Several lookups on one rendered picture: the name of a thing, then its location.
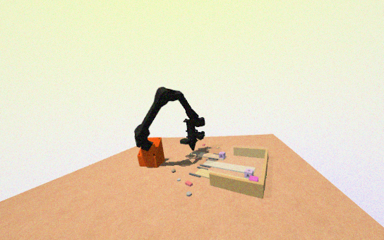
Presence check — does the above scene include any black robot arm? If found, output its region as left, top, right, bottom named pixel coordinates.
left=134, top=87, right=205, bottom=151

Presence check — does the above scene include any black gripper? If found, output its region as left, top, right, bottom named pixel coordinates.
left=180, top=128, right=198, bottom=150

